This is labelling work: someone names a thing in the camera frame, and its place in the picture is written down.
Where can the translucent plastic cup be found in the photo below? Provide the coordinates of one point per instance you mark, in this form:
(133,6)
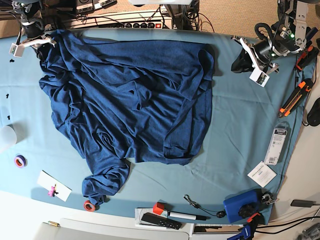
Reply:
(8,138)

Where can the blue plastic box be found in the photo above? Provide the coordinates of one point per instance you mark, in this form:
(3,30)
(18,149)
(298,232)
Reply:
(242,206)

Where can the blue black spring clamp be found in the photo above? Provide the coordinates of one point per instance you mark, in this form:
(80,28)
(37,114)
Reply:
(310,33)

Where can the black white marker pen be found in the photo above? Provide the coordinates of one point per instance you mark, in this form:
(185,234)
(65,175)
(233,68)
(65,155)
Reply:
(187,216)

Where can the black remote control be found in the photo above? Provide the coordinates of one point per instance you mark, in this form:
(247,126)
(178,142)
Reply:
(161,221)

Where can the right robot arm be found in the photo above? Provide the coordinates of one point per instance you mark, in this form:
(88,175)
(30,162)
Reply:
(29,10)

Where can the orange black clamp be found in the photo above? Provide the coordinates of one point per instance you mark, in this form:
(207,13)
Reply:
(306,57)

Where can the white notepad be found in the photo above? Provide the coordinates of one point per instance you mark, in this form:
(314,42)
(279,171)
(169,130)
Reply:
(139,223)

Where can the blister pack of batteries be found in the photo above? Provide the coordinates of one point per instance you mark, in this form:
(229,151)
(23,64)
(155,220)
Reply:
(277,141)

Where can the light blue table cloth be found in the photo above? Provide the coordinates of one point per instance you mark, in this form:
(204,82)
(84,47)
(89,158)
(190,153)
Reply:
(243,118)

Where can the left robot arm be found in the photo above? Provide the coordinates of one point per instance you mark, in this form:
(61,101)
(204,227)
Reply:
(289,35)

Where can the white paper card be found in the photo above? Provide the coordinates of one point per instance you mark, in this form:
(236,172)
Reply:
(46,181)

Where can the red tape roll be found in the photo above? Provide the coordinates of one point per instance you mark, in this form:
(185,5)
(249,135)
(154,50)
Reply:
(88,206)

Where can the orange black utility knife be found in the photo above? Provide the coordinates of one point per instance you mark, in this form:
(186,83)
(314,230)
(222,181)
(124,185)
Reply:
(302,90)

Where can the pink binder clip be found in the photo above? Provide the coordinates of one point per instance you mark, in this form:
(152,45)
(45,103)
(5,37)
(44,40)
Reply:
(53,191)

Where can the purple tape roll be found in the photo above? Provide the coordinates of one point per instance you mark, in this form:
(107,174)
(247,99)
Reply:
(20,161)

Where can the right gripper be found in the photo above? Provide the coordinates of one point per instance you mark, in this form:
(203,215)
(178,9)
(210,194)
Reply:
(35,38)

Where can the red cube block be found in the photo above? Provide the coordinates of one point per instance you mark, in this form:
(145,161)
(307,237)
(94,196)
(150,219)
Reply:
(158,208)

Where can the small black phone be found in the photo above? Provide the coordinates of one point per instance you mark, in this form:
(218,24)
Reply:
(302,203)

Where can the blue orange bar clamp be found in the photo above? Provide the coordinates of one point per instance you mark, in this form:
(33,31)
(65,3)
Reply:
(249,229)

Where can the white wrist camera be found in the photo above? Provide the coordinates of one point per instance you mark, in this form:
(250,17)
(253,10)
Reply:
(16,50)
(259,77)

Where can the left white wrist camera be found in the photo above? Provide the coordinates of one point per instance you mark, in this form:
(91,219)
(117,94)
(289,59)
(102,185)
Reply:
(259,77)

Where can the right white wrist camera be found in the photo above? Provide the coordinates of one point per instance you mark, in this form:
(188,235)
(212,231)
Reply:
(16,50)

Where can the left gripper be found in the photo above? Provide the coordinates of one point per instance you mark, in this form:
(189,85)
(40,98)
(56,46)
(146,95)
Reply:
(262,51)

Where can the white paper packet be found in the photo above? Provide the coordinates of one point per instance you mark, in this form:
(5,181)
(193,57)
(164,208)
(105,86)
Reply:
(262,174)

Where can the dark blue t-shirt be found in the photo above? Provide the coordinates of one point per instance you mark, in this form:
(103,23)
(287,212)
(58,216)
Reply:
(150,100)

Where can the black computer mouse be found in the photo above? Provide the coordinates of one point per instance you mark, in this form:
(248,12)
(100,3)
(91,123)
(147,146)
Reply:
(313,117)

